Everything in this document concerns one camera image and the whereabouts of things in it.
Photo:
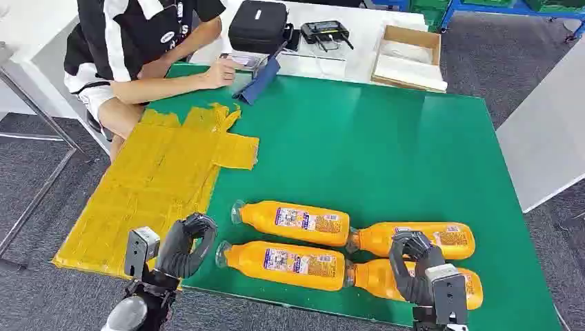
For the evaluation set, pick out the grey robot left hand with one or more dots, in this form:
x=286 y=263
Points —
x=183 y=256

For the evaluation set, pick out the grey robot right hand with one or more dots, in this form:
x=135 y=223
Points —
x=409 y=278

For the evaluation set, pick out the orange detergent bottle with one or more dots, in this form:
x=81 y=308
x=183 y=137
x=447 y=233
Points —
x=256 y=219
x=379 y=237
x=247 y=262
x=372 y=278

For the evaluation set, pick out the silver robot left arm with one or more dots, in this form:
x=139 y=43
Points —
x=130 y=315

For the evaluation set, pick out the yellow taped sheet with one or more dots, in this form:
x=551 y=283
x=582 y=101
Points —
x=151 y=182

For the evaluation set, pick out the green table mat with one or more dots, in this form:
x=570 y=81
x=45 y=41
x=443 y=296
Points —
x=365 y=160

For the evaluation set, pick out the black stool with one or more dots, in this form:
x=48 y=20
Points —
x=96 y=125

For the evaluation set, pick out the person's right hand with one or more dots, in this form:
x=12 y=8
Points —
x=220 y=73

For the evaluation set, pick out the blue folio case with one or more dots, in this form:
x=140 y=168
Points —
x=263 y=80

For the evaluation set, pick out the grey side table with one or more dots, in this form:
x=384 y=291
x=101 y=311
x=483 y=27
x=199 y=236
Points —
x=544 y=137

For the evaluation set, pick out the smartphone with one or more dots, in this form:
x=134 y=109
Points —
x=242 y=60

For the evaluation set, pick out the white foam padding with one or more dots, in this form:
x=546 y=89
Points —
x=407 y=68

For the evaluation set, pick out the person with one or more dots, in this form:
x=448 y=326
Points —
x=119 y=36

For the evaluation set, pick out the black zip carrying case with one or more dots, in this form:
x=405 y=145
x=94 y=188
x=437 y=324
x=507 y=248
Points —
x=256 y=25

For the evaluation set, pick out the cardboard box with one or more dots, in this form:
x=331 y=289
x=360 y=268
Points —
x=407 y=34

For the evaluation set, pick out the black device with antennas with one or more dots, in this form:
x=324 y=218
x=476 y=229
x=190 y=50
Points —
x=324 y=32

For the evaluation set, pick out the green plastic crate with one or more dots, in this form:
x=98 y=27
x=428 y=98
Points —
x=427 y=11

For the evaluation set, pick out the white desk with metal legs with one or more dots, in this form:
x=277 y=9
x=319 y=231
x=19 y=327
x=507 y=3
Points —
x=32 y=27

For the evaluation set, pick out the blue metal rack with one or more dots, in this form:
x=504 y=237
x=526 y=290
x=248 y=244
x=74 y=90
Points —
x=502 y=8

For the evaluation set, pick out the robot right wrist camera box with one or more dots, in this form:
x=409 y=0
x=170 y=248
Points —
x=450 y=292

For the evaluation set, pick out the robot wrist camera box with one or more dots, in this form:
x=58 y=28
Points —
x=139 y=251
x=450 y=292

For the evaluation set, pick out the robot left wrist camera box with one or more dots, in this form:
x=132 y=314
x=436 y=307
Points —
x=139 y=251

